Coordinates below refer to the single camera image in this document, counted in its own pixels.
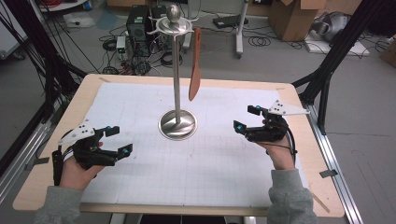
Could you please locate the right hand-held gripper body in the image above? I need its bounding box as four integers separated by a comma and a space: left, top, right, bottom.
244, 100, 311, 144

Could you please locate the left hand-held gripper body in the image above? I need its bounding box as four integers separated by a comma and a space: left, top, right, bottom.
57, 119, 123, 171

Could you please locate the wooden spatula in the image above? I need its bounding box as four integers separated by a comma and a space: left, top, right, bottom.
188, 26, 203, 103

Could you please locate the metal utensil stand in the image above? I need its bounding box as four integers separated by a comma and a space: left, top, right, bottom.
146, 3, 199, 142

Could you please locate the person's right hand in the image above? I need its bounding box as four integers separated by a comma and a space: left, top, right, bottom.
256, 138, 297, 172

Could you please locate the person's left hand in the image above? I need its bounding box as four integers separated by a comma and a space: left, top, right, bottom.
59, 155, 106, 191

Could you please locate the grey tape piece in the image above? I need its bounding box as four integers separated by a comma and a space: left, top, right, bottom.
24, 157, 50, 171
319, 169, 339, 179

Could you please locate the white grid mat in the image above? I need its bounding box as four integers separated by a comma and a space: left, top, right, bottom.
79, 81, 309, 208

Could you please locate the small white power box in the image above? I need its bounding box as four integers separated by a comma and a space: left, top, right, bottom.
115, 35, 127, 62

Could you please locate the black flat device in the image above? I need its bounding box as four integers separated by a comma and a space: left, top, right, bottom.
213, 14, 249, 29

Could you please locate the large open cardboard box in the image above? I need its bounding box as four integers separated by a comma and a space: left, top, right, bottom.
268, 0, 363, 42

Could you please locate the black computer tower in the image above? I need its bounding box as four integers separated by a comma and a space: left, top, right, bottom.
125, 5, 150, 42

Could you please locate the grey rounded appliance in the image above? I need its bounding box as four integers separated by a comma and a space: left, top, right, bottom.
311, 11, 351, 43

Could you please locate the white flat panel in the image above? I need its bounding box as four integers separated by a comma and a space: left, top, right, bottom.
303, 32, 372, 58

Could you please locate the small cardboard box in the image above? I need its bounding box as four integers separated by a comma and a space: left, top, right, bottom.
378, 36, 396, 68

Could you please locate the aluminium rail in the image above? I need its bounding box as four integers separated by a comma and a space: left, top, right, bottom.
0, 122, 54, 203
303, 104, 363, 224

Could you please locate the coiled black floor cable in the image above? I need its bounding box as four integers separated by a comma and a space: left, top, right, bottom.
248, 35, 271, 48

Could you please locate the tangle of floor cables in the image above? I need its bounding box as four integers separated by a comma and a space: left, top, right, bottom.
99, 27, 176, 77

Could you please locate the black frame post with cables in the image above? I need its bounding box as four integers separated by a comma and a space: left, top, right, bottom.
0, 0, 89, 125

